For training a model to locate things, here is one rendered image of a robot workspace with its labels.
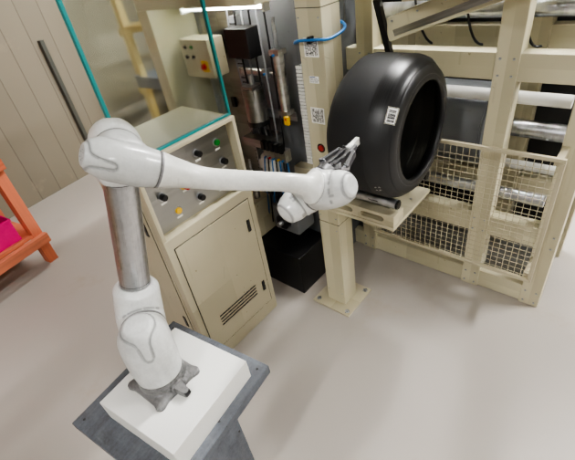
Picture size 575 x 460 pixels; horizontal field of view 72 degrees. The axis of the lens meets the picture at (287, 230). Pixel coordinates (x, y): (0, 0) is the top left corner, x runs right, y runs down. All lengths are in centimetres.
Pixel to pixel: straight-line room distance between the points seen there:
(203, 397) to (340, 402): 94
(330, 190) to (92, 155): 61
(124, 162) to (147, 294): 54
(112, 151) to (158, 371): 68
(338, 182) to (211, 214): 94
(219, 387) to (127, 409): 30
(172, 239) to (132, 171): 82
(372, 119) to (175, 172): 76
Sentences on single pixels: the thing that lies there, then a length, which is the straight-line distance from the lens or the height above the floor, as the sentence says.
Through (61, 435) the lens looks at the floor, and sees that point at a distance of 259.
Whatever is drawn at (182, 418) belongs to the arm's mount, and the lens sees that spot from 140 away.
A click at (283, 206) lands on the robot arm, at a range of 125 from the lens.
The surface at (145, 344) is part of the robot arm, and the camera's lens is 130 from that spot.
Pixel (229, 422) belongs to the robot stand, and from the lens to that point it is 146.
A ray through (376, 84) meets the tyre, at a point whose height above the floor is 142.
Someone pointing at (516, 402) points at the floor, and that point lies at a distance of 229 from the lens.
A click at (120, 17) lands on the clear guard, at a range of 163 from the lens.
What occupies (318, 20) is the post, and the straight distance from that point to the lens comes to 175.
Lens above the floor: 189
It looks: 36 degrees down
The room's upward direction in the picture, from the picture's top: 10 degrees counter-clockwise
